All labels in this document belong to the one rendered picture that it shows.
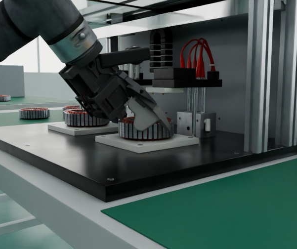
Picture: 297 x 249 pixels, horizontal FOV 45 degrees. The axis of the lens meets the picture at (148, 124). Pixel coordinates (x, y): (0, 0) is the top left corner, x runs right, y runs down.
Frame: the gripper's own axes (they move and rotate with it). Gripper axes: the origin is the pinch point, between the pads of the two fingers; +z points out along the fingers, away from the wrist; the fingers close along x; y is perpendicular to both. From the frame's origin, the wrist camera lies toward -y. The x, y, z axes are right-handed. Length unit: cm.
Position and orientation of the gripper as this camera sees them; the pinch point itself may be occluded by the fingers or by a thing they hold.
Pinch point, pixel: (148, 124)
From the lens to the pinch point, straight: 71.9
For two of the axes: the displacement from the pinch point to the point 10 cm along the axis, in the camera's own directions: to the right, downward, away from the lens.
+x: 6.2, 1.0, -7.8
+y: -5.9, 7.1, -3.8
